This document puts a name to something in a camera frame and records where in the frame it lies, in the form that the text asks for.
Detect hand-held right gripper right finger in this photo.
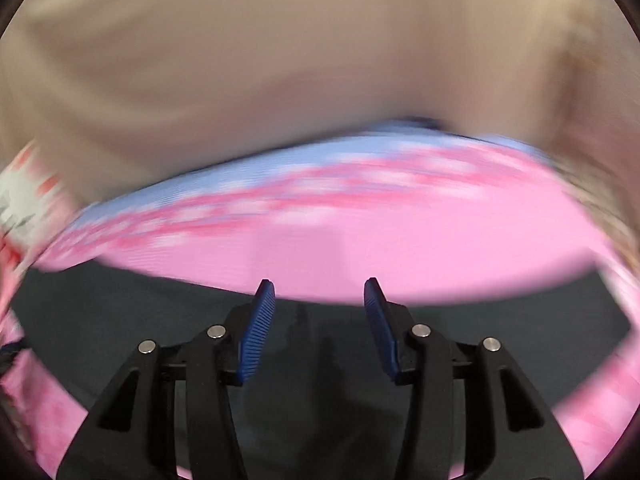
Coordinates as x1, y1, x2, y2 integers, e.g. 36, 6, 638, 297
363, 277, 586, 480

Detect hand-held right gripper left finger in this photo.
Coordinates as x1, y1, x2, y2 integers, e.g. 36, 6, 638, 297
56, 279, 277, 480

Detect dark grey pants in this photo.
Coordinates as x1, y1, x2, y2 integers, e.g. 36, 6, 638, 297
12, 262, 632, 480

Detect pink floral bed sheet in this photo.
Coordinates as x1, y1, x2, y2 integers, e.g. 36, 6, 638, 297
0, 119, 640, 480

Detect light patterned cloth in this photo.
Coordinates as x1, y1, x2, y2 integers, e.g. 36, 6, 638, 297
545, 0, 640, 271

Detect cartoon rabbit pillow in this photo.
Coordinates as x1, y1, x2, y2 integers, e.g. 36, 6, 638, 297
0, 141, 76, 271

